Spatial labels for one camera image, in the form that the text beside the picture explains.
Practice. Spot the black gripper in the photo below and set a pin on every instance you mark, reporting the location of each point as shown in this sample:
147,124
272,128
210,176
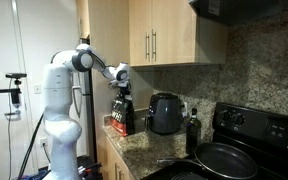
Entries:
121,85

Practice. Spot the black protein powder bag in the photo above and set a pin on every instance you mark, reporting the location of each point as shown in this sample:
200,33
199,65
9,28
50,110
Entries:
122,116

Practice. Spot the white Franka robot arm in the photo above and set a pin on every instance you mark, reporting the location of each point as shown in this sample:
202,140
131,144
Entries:
59,100

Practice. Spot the stainless steel refrigerator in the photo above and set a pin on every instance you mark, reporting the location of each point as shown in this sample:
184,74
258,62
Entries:
87,116

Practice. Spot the white backsplash outlet plug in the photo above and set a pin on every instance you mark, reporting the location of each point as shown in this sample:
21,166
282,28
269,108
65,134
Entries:
185,109

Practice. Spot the light wood lower cabinet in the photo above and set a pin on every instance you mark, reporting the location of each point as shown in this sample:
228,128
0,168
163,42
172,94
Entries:
109,156

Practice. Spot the light wood cabinet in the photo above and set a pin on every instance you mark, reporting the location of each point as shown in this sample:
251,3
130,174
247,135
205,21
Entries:
109,156
174,30

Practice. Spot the dark olive oil bottle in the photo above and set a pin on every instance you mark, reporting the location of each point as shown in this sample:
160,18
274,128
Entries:
193,133

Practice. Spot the orange black clamp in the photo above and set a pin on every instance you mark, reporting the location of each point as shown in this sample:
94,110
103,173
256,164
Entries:
92,166

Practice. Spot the light wood upper cabinet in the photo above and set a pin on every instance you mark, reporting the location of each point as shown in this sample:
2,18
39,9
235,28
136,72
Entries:
174,30

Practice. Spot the black frying pan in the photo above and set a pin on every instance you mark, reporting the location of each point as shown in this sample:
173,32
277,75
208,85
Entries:
225,161

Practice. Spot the black range hood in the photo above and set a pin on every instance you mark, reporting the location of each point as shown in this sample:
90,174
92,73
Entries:
237,10

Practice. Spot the black electric stove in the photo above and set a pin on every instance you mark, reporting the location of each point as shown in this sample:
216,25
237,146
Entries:
267,133

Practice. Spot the white wall switch plate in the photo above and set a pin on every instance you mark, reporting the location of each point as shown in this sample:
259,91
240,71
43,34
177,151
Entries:
37,89

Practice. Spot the white wall power outlet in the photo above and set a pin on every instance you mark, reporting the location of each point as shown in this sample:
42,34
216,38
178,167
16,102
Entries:
43,142

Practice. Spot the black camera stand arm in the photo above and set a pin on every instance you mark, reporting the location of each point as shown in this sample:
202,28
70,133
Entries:
14,96

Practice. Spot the black camera on stand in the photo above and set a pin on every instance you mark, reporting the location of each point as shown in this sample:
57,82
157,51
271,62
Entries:
15,75

